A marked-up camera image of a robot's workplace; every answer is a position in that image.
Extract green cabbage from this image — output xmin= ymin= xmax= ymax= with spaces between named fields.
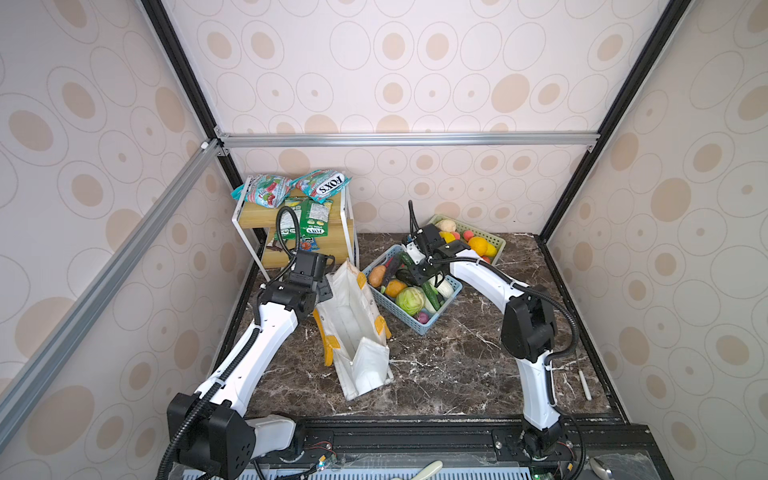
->
xmin=395 ymin=287 xmax=427 ymax=317

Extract white radish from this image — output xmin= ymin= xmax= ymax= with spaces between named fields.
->
xmin=433 ymin=277 xmax=454 ymax=299

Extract green plastic fruit basket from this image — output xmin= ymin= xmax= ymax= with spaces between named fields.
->
xmin=429 ymin=214 xmax=506 ymax=265

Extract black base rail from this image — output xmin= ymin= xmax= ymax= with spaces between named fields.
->
xmin=157 ymin=416 xmax=673 ymax=480

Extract white pen on table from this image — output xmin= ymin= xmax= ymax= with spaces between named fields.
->
xmin=578 ymin=370 xmax=593 ymax=402

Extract red green candy bag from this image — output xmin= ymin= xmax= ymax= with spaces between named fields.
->
xmin=231 ymin=174 xmax=293 ymax=209

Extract yellow bell pepper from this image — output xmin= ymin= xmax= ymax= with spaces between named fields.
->
xmin=439 ymin=231 xmax=456 ymax=243

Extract teal Fox's candy bag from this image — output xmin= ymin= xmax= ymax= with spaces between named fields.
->
xmin=291 ymin=169 xmax=350 ymax=204

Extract white grocery bag yellow handles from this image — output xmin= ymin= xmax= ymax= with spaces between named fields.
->
xmin=313 ymin=262 xmax=393 ymax=401

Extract horizontal aluminium frame bar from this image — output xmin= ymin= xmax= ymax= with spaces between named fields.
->
xmin=220 ymin=131 xmax=600 ymax=149

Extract orange fruit in blue basket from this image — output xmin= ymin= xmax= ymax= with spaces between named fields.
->
xmin=384 ymin=279 xmax=408 ymax=299

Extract left slanted aluminium frame bar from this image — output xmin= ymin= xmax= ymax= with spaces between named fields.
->
xmin=1 ymin=138 xmax=222 ymax=448

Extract white wire wooden shelf rack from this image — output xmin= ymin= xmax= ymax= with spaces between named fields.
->
xmin=231 ymin=175 xmax=360 ymax=280

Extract long green cucumber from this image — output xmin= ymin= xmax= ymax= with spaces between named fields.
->
xmin=400 ymin=252 xmax=441 ymax=313

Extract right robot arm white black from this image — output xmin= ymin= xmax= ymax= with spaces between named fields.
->
xmin=404 ymin=220 xmax=580 ymax=460

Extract green snack packet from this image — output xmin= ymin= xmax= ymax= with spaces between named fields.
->
xmin=276 ymin=196 xmax=333 ymax=240

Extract blue plastic vegetable basket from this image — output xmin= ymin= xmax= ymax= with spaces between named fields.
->
xmin=363 ymin=245 xmax=463 ymax=336

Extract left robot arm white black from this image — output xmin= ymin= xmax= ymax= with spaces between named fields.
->
xmin=156 ymin=251 xmax=335 ymax=479

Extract small blue red candy packet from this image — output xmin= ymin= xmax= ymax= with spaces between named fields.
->
xmin=298 ymin=237 xmax=320 ymax=252

